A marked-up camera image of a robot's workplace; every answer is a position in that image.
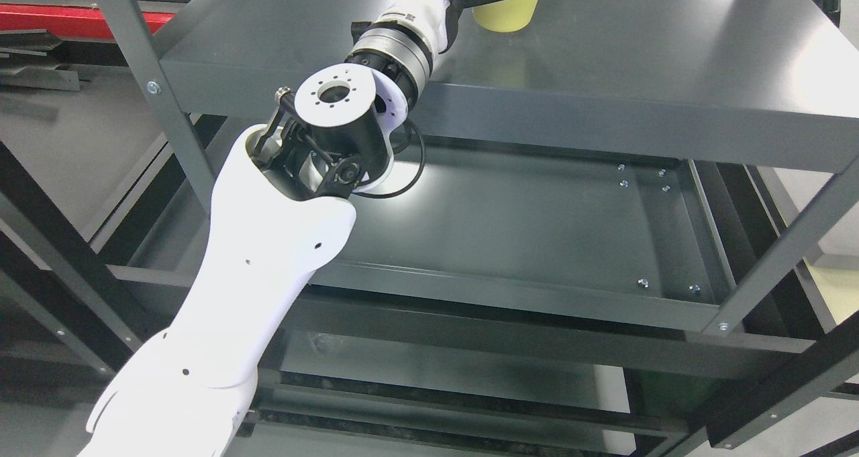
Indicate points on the yellow plastic cup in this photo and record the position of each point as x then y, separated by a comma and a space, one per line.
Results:
505, 16

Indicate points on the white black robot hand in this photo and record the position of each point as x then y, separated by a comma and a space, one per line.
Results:
443, 1

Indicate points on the dark metal shelf rack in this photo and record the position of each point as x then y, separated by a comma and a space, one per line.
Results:
593, 223

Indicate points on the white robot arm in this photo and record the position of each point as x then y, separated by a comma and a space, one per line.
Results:
280, 210

